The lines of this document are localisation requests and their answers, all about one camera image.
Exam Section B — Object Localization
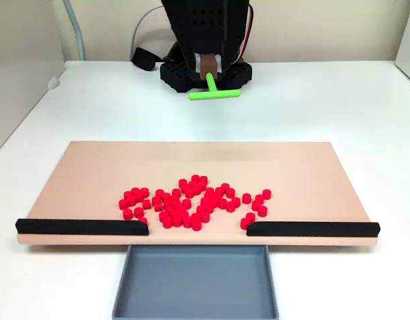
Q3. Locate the white red black servo cable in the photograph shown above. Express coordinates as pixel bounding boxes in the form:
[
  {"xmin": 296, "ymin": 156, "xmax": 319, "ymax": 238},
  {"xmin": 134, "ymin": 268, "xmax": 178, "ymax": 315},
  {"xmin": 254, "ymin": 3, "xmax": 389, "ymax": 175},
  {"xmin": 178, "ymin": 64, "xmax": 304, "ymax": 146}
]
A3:
[{"xmin": 236, "ymin": 0, "xmax": 256, "ymax": 64}]

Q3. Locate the white flexible hose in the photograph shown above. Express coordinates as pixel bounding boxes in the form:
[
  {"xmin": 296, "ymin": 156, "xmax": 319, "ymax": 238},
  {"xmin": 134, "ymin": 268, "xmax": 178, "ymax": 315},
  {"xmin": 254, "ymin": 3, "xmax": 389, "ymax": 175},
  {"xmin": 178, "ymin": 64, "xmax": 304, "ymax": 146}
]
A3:
[{"xmin": 62, "ymin": 0, "xmax": 87, "ymax": 61}]

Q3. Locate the black board rail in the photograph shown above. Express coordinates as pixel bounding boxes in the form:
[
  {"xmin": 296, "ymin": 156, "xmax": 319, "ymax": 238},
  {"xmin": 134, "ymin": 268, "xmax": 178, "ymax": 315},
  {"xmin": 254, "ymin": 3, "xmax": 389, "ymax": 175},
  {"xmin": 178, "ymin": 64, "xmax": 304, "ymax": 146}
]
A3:
[
  {"xmin": 15, "ymin": 218, "xmax": 149, "ymax": 237},
  {"xmin": 246, "ymin": 221, "xmax": 381, "ymax": 238}
]

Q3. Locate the green T-shaped pusher tool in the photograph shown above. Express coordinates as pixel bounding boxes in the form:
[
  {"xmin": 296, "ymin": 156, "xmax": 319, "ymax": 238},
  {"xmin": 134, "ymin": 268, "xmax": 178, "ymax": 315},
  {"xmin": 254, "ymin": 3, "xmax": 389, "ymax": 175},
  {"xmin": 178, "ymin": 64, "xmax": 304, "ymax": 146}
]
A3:
[{"xmin": 187, "ymin": 54, "xmax": 241, "ymax": 101}]

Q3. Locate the grey shallow tray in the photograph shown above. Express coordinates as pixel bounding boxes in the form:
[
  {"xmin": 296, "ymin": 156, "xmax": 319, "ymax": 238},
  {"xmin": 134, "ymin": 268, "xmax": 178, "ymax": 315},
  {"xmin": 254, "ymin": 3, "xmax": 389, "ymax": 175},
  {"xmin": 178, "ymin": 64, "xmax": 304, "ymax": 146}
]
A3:
[{"xmin": 111, "ymin": 245, "xmax": 279, "ymax": 320}]

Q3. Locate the beige flat board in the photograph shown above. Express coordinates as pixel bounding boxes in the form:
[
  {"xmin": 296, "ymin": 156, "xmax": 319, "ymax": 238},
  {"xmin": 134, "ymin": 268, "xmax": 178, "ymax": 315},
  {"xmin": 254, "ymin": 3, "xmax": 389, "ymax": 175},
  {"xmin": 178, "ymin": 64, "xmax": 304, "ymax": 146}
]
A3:
[{"xmin": 17, "ymin": 140, "xmax": 381, "ymax": 247}]

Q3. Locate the thin grey cable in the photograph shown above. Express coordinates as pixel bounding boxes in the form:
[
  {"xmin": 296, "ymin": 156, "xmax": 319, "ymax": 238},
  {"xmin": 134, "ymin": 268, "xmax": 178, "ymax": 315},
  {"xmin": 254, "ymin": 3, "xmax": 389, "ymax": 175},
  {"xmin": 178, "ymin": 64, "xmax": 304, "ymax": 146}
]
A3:
[{"xmin": 129, "ymin": 1, "xmax": 165, "ymax": 63}]

